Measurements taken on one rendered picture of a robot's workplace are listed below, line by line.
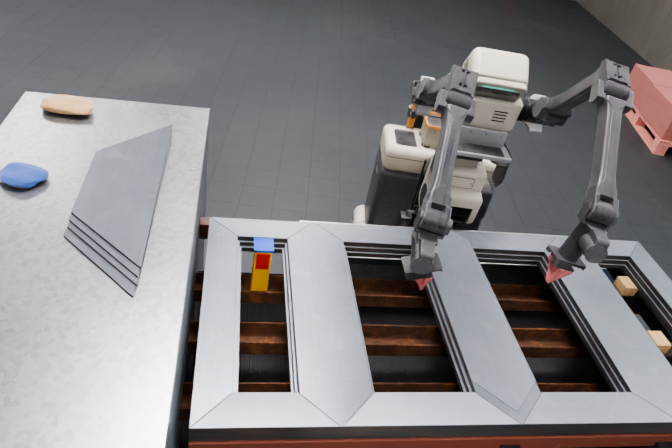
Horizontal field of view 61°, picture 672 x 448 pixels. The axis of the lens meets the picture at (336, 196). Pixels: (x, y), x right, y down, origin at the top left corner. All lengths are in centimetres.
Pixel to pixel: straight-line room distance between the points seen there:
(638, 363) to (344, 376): 85
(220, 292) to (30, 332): 52
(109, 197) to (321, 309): 64
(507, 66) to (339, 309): 105
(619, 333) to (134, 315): 136
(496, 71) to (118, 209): 131
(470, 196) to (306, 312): 102
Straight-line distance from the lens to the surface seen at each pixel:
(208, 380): 142
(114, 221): 150
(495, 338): 169
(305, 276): 168
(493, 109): 219
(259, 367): 184
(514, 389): 159
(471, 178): 233
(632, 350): 189
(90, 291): 136
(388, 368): 192
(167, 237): 148
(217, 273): 166
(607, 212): 163
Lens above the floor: 200
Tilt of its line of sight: 34 degrees down
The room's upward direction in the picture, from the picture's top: 12 degrees clockwise
